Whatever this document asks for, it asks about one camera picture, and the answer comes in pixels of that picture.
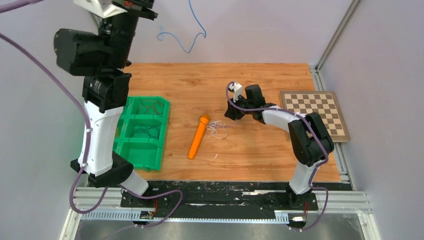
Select orange toy microphone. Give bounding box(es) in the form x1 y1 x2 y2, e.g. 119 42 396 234
187 113 211 160

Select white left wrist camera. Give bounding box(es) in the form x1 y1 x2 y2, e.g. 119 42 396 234
73 0 128 19

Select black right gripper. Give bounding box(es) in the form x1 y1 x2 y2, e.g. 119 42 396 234
224 94 254 121

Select red wire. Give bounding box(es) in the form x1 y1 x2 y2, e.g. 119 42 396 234
137 100 166 117

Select green plastic compartment bin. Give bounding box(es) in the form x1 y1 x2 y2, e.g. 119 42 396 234
113 96 171 172

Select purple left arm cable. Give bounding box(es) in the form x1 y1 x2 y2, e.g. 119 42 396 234
0 0 184 240

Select wooden chessboard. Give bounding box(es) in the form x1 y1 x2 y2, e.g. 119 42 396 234
280 90 351 143

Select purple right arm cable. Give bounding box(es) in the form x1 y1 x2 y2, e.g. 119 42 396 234
225 81 330 232

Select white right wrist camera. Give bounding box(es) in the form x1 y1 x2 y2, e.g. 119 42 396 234
228 82 243 103

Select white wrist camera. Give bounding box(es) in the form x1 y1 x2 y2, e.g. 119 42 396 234
73 0 128 19
228 82 243 103

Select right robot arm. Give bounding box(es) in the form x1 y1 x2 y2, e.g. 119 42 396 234
224 81 335 209

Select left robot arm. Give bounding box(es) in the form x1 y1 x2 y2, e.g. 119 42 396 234
53 0 158 207

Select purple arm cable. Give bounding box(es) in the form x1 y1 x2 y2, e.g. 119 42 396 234
225 81 330 232
0 0 184 240

